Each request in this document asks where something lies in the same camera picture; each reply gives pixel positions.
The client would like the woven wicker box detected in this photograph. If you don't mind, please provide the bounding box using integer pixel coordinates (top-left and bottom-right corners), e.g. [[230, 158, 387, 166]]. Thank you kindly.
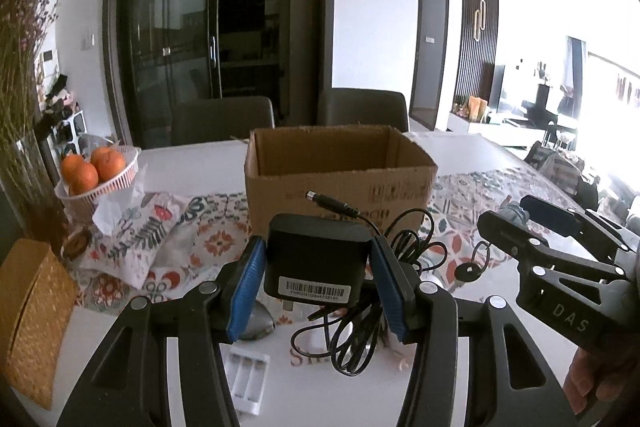
[[1, 239, 78, 410]]

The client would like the patterned tile table runner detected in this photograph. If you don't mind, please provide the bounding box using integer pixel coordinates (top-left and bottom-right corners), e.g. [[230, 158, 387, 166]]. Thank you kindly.
[[68, 167, 578, 315]]

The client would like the black round device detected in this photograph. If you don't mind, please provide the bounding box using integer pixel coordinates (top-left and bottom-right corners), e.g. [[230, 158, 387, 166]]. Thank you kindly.
[[240, 300, 276, 341]]

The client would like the white battery charger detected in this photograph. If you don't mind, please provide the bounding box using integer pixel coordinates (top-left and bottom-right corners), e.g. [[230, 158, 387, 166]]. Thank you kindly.
[[224, 346, 270, 416]]

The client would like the glass vase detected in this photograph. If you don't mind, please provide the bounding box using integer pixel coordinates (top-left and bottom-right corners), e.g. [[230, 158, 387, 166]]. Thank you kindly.
[[1, 131, 68, 257]]

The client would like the floral fabric tissue pouch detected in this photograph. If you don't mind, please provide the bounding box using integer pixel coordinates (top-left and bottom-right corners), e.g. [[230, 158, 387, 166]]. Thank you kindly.
[[77, 192, 189, 289]]

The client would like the dark dining chair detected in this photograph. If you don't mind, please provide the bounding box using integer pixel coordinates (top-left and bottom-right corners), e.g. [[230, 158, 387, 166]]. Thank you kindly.
[[170, 96, 276, 146], [318, 88, 409, 132]]

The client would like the white fruit basket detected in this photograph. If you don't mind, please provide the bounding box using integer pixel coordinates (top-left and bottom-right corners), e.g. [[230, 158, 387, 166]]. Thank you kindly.
[[54, 145, 142, 223]]

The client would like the dark glass sliding door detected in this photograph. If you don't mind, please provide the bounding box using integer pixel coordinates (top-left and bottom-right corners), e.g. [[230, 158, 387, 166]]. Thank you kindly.
[[103, 0, 332, 148]]

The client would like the brown cardboard box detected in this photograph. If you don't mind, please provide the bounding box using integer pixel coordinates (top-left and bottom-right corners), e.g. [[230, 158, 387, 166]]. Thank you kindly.
[[244, 124, 437, 236]]

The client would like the person's right hand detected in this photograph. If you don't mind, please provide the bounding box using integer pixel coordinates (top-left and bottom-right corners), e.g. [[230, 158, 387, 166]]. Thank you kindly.
[[563, 348, 639, 414]]

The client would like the dried flower bouquet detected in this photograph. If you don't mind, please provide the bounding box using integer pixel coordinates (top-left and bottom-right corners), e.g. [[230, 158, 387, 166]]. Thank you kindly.
[[1, 0, 58, 145]]

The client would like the dark hallway door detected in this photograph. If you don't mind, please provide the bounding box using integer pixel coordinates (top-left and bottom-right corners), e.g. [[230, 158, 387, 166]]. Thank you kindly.
[[409, 0, 449, 130]]

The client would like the black power adapter with cable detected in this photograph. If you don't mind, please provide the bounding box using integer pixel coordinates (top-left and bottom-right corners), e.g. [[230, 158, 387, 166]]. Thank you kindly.
[[265, 191, 448, 377]]

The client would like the small metallic toy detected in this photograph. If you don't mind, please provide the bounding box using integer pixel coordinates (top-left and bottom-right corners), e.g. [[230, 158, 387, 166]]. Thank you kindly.
[[497, 199, 529, 227]]

